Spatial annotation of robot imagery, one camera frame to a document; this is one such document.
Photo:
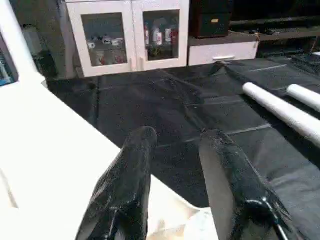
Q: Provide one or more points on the white glass-door cabinet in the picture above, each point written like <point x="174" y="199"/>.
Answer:
<point x="127" y="35"/>

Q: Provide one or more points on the black speaker box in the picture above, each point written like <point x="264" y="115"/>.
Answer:
<point x="212" y="17"/>

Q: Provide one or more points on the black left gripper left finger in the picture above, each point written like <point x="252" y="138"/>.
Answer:
<point x="122" y="195"/>

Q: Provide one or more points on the white plastic table top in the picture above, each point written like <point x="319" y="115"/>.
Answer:
<point x="45" y="160"/>

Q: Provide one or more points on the black work mat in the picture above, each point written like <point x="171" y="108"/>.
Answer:
<point x="200" y="105"/>

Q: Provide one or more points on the white drawer unit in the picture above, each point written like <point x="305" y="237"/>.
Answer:
<point x="222" y="50"/>

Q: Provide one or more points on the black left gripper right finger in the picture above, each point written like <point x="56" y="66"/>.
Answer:
<point x="235" y="190"/>

